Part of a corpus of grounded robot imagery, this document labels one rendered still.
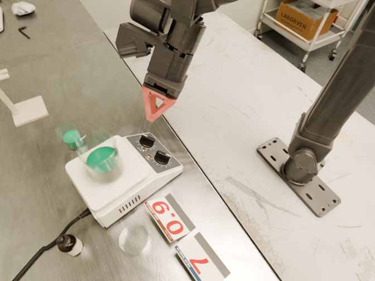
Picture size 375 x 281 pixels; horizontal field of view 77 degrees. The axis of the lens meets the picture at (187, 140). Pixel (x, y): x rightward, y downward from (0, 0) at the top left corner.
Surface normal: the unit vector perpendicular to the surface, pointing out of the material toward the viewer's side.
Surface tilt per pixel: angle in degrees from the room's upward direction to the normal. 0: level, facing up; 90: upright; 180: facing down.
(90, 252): 0
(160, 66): 67
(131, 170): 0
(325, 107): 89
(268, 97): 0
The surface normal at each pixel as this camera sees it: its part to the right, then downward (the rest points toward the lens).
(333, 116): -0.42, 0.69
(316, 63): 0.03, -0.58
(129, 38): -0.15, 0.50
